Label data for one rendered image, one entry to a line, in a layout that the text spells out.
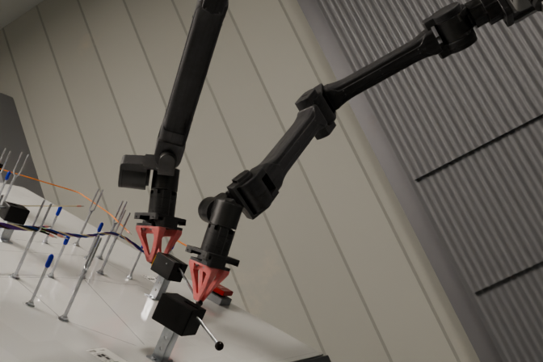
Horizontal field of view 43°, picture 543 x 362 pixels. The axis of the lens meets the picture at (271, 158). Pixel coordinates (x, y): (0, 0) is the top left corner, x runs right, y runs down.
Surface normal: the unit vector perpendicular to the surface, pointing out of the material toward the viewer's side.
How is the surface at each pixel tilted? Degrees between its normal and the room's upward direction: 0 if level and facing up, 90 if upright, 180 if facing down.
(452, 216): 90
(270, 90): 90
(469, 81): 90
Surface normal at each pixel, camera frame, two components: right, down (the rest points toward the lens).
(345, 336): -0.36, -0.20
